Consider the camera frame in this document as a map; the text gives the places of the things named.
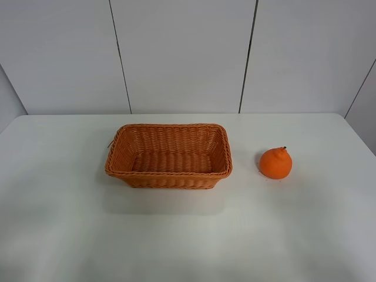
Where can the orange with stem knob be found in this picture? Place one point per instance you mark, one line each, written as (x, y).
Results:
(276, 163)

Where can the orange woven rectangular basket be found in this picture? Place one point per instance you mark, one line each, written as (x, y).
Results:
(175, 156)

